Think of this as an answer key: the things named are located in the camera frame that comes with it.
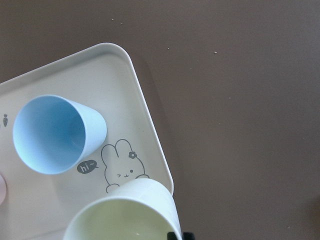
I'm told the blue plastic cup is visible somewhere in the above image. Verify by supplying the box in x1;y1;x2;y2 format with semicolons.
12;95;108;175

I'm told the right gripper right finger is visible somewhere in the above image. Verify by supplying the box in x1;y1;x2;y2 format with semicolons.
183;232;194;240

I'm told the pink plastic cup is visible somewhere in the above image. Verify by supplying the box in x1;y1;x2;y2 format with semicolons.
0;175;7;205

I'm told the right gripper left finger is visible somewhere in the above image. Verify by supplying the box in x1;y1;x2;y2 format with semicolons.
167;232;178;240

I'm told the cream rabbit tray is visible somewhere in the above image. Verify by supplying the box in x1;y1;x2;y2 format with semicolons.
0;43;174;240

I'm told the pale yellow plastic cup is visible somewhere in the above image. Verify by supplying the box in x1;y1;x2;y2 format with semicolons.
63;178;183;240

